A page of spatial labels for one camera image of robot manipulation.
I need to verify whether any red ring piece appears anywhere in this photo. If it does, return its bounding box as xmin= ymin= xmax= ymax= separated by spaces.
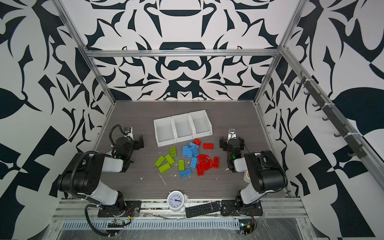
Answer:
xmin=196 ymin=154 xmax=214 ymax=170

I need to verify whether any red brick bottom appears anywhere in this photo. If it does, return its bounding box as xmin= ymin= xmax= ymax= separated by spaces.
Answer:
xmin=196 ymin=164 xmax=204 ymax=177

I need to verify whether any blue brick bottom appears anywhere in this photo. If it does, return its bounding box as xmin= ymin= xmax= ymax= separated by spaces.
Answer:
xmin=179 ymin=169 xmax=192 ymax=178

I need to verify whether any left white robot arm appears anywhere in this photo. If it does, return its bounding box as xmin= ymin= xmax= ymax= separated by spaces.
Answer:
xmin=57 ymin=125 xmax=145 ymax=218

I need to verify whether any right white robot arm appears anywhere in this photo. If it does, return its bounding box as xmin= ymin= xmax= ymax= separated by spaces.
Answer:
xmin=219 ymin=137 xmax=288 ymax=209

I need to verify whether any red small brick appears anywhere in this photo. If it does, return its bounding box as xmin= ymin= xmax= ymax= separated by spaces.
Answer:
xmin=193 ymin=139 xmax=201 ymax=146

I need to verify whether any green brick far left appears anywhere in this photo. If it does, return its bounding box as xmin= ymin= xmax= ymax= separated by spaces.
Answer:
xmin=155 ymin=156 xmax=165 ymax=167

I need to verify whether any green brick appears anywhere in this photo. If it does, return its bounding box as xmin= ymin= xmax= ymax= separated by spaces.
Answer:
xmin=165 ymin=154 xmax=175 ymax=166
xmin=155 ymin=156 xmax=165 ymax=167
xmin=170 ymin=146 xmax=177 ymax=158
xmin=178 ymin=160 xmax=185 ymax=172
xmin=159 ymin=163 xmax=171 ymax=173

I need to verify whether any right white bin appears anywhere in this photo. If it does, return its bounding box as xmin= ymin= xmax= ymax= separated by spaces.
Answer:
xmin=189 ymin=110 xmax=213 ymax=138

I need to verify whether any white bin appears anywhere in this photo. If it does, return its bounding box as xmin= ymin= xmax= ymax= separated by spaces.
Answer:
xmin=189 ymin=110 xmax=213 ymax=138
xmin=172 ymin=114 xmax=194 ymax=143
xmin=154 ymin=117 xmax=176 ymax=147

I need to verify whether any left white bin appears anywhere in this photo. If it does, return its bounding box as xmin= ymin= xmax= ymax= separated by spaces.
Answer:
xmin=154 ymin=117 xmax=176 ymax=147

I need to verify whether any green brick lower left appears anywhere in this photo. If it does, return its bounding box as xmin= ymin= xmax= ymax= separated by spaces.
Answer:
xmin=159 ymin=163 xmax=171 ymax=173

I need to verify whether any green brick middle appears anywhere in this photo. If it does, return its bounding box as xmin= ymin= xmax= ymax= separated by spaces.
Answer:
xmin=165 ymin=154 xmax=175 ymax=166

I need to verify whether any blue brick pair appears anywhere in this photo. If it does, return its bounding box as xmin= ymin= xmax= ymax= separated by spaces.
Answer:
xmin=182 ymin=146 xmax=193 ymax=159

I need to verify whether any green brick upper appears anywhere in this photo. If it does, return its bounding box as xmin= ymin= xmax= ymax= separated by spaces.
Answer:
xmin=170 ymin=146 xmax=177 ymax=158

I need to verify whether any middle white bin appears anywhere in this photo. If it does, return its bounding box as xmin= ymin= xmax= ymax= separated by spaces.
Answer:
xmin=172 ymin=114 xmax=194 ymax=143

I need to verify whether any green brick right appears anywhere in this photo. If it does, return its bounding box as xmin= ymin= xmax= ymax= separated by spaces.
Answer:
xmin=178 ymin=160 xmax=185 ymax=172

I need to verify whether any black remote control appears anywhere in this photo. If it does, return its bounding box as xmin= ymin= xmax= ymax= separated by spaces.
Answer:
xmin=185 ymin=201 xmax=221 ymax=218

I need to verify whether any white analog clock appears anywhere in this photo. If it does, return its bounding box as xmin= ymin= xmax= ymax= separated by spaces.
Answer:
xmin=167 ymin=191 xmax=189 ymax=213

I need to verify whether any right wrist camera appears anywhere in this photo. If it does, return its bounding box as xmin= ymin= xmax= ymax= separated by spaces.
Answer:
xmin=228 ymin=128 xmax=237 ymax=141

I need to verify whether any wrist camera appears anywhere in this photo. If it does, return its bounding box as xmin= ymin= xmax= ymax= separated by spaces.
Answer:
xmin=228 ymin=128 xmax=237 ymax=141
xmin=124 ymin=127 xmax=134 ymax=141

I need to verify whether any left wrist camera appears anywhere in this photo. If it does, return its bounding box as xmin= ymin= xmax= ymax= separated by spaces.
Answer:
xmin=124 ymin=127 xmax=134 ymax=141

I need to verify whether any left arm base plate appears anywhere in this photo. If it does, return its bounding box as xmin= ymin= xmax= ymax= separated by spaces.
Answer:
xmin=98 ymin=201 xmax=142 ymax=218

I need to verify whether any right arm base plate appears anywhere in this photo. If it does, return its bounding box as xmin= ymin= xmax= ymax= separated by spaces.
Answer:
xmin=221 ymin=200 xmax=264 ymax=217

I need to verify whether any white cable duct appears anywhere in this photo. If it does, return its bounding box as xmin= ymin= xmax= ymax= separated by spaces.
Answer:
xmin=59 ymin=218 xmax=241 ymax=231

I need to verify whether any wall hook rail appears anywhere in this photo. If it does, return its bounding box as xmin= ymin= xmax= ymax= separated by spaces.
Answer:
xmin=298 ymin=76 xmax=368 ymax=159

